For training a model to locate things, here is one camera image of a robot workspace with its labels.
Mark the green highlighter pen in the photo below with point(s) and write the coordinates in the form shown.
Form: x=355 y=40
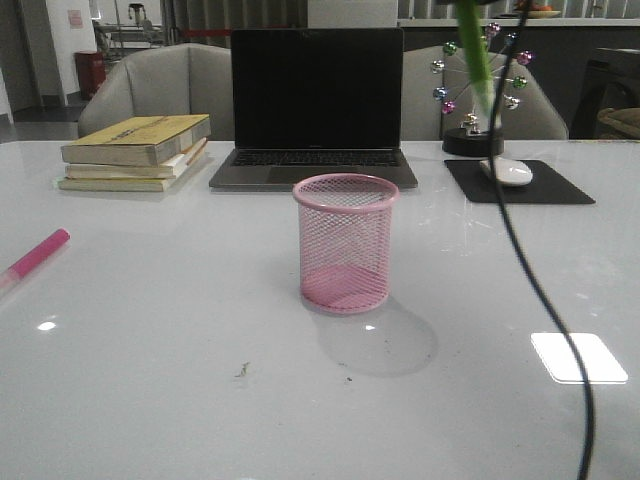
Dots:
x=479 y=72

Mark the pink highlighter pen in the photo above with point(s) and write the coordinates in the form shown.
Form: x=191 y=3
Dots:
x=22 y=267

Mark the pink mesh pen holder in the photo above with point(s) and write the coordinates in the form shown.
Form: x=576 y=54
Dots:
x=344 y=240

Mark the grey laptop computer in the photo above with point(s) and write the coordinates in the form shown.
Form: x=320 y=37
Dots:
x=313 y=101

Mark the black mouse pad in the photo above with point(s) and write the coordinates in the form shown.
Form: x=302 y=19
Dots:
x=547 y=187

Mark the middle cream book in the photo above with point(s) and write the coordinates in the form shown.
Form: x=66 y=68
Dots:
x=170 y=169

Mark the cream book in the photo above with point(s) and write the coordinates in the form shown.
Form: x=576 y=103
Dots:
x=117 y=185
x=170 y=169

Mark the ferris wheel desk ornament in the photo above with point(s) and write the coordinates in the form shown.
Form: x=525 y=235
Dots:
x=475 y=134

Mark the right grey armchair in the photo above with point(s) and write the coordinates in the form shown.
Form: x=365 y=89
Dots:
x=421 y=118

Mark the grey armchair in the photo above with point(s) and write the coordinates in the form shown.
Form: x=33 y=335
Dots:
x=187 y=78
x=421 y=118

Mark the white computer mouse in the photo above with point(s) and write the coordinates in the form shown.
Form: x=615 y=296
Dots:
x=507 y=172

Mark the left grey armchair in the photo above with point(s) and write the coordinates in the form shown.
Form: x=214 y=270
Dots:
x=187 y=78

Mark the top yellow book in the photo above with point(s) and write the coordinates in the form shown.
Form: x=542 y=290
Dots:
x=139 y=141

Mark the bottom cream book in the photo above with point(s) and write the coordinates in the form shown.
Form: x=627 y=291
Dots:
x=117 y=185

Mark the red bin in background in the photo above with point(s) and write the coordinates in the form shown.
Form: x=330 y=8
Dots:
x=91 y=72

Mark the fruit bowl on counter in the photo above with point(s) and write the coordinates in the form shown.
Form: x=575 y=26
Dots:
x=536 y=10

